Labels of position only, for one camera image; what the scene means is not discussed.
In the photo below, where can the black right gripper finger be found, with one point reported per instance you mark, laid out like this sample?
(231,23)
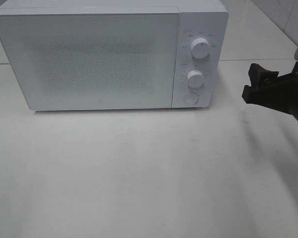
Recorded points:
(260,73)
(272,91)

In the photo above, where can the white microwave knob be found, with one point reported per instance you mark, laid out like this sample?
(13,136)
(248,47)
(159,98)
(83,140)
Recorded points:
(200,47)
(195,79)

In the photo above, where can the white round door button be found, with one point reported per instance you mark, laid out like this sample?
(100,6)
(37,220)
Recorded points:
(191,98)

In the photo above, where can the white microwave door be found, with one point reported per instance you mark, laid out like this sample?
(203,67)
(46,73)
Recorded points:
(85,62)

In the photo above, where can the white microwave oven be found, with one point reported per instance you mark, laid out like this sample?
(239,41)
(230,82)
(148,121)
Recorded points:
(206,18)

